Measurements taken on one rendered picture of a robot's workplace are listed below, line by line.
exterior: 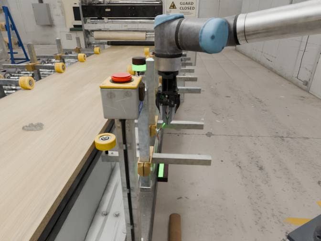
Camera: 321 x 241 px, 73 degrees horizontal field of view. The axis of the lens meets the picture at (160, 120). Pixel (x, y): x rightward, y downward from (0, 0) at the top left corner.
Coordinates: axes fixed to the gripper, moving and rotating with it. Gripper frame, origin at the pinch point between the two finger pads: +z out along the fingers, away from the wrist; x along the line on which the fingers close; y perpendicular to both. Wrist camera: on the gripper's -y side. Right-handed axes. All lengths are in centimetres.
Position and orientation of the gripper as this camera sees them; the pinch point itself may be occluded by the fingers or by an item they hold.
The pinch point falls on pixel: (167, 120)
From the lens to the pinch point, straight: 83.8
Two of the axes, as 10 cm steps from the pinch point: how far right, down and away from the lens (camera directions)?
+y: -0.7, 4.4, -9.0
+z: 0.0, 9.0, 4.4
